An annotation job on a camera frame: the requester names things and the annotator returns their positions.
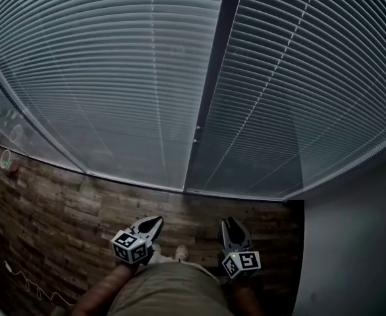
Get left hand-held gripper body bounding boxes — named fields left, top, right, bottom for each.
left=110, top=228, right=155, bottom=265

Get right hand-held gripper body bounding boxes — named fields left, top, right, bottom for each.
left=221, top=242, right=263, bottom=280

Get person's right forearm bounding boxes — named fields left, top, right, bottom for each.
left=229, top=274, right=267, bottom=316

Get person's left forearm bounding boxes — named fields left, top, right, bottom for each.
left=72, top=262, right=138, bottom=316

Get person's light trousers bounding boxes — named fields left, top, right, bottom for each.
left=152, top=253, right=219, bottom=281

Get person's right shoe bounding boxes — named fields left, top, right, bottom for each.
left=174, top=244, right=189, bottom=261

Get person's light shirt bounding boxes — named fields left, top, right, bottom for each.
left=107, top=261, right=237, bottom=316

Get thin white floor cable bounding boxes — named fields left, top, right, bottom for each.
left=3, top=259, right=77, bottom=307

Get metal window frame post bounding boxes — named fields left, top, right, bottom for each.
left=182, top=0, right=246, bottom=192
left=0, top=51, right=89, bottom=174

